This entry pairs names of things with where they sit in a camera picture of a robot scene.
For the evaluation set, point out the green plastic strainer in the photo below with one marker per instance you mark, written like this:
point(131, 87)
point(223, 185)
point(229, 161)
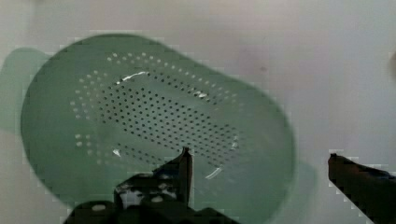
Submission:
point(108, 107)

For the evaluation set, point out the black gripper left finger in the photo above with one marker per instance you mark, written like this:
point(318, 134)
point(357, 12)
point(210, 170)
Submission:
point(169, 182)

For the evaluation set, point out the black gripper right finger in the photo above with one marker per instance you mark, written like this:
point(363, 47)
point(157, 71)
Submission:
point(371, 190)

